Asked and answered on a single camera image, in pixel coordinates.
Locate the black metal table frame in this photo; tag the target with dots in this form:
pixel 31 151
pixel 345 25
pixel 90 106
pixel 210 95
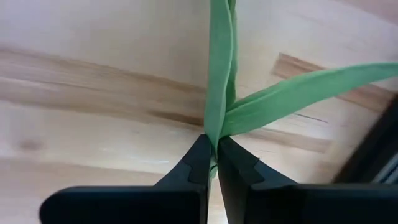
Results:
pixel 373 149

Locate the green leafy stem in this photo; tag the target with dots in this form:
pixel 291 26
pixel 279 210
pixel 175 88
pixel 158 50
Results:
pixel 219 62

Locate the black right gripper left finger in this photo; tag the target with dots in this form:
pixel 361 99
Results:
pixel 199 168

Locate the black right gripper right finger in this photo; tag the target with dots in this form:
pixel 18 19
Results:
pixel 236 168

